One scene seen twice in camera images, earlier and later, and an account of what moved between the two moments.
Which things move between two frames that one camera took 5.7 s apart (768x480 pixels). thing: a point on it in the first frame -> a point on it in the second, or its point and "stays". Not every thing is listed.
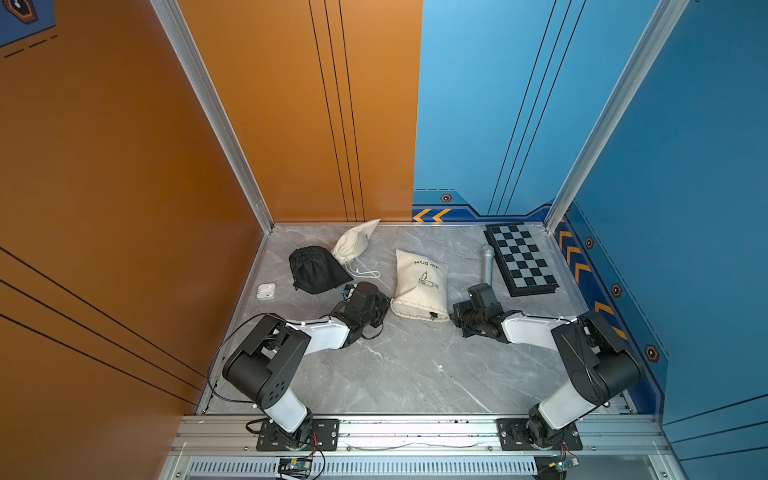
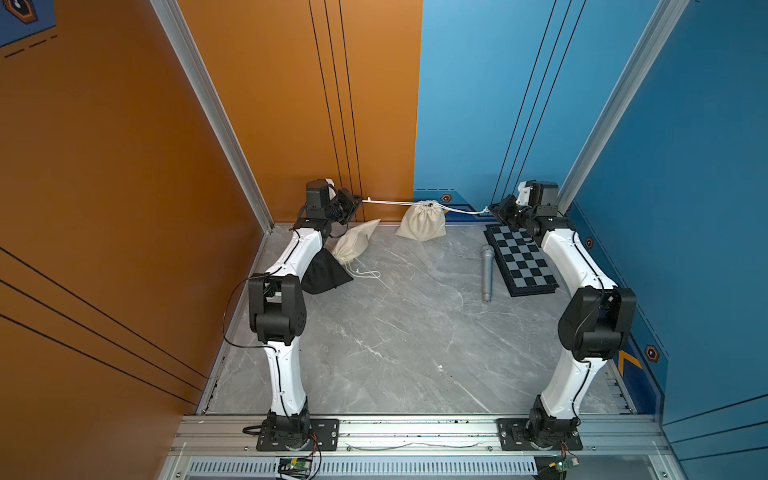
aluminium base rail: (612, 448) stays
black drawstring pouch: (315, 270) stays
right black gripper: (457, 309) -> (503, 208)
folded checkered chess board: (520, 259) stays
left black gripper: (384, 302) -> (346, 199)
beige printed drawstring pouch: (421, 289) -> (426, 220)
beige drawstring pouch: (352, 244) stays
